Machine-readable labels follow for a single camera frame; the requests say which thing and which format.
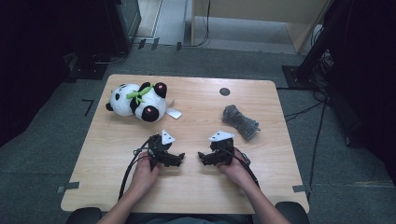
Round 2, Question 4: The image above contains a person's dark clothing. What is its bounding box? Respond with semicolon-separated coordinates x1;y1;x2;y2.
125;212;254;224

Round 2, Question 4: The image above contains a person's right hand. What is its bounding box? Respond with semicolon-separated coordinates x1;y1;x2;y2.
217;148;256;191

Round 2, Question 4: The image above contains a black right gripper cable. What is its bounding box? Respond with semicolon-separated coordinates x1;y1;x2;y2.
232;148;262;189

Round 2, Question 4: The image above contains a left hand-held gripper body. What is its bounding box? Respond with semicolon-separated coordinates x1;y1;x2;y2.
147;130;177;171

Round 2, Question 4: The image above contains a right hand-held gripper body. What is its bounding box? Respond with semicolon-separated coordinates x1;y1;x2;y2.
207;130;236;166

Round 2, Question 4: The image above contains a black chair armrest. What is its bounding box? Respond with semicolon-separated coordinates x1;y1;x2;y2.
65;207;103;224

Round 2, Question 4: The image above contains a black metal stand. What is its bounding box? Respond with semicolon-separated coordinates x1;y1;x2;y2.
281;0;347;91

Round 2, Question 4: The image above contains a grey fuzzy scarf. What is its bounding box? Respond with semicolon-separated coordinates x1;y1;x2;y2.
221;104;262;142

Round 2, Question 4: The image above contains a light wooden furniture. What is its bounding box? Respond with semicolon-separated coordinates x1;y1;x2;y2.
190;0;332;54

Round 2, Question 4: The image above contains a tangled cable bundle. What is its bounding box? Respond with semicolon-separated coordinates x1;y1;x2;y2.
310;49;334;101

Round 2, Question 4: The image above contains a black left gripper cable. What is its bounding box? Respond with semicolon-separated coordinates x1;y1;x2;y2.
118;136;154;201

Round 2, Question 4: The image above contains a dark cabinet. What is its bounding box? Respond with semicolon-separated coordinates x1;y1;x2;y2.
104;0;143;56

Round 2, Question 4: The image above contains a black floor cable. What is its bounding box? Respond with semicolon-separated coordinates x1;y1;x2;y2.
307;101;329;189

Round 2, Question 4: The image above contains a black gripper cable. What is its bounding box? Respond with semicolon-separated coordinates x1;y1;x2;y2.
118;136;154;201
232;148;262;189

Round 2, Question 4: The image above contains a person's left hand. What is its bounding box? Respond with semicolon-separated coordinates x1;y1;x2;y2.
131;150;162;196

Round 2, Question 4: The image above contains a black flat stand base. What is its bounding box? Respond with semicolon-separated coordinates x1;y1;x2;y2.
64;51;109;84

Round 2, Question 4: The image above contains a panda plush toy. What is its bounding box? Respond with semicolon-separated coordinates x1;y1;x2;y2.
105;81;183;123

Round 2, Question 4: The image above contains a black hanging cable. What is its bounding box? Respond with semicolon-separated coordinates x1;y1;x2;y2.
186;0;211;49

